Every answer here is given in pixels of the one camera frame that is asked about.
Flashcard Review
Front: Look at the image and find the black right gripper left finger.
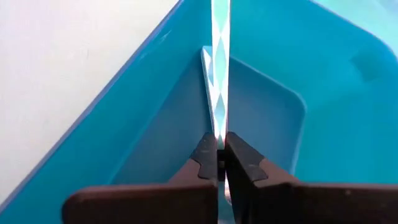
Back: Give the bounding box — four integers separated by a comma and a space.
62, 132, 218, 224

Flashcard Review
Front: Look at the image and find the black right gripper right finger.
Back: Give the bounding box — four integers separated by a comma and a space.
224, 131, 398, 224

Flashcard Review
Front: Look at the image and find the blue plastic bin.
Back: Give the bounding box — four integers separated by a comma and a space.
0, 0, 398, 224

